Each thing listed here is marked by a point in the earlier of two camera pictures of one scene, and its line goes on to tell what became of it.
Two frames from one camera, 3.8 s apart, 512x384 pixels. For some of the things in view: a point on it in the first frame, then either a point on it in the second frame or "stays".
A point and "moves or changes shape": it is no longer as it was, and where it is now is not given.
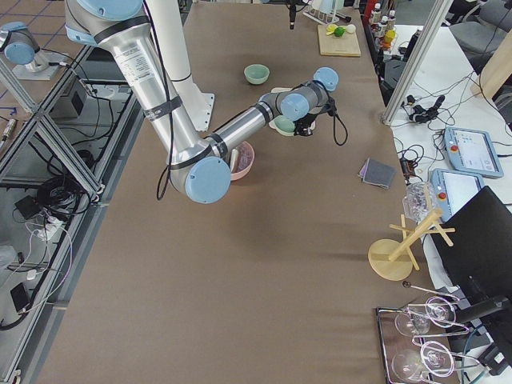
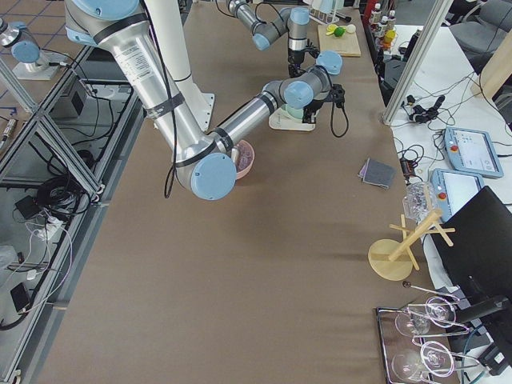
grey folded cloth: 378,173 stays
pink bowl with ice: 246,156 stays
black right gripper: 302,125 -> 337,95
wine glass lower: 435,357 stays
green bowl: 283,125 moves or changes shape
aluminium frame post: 416,58 stays
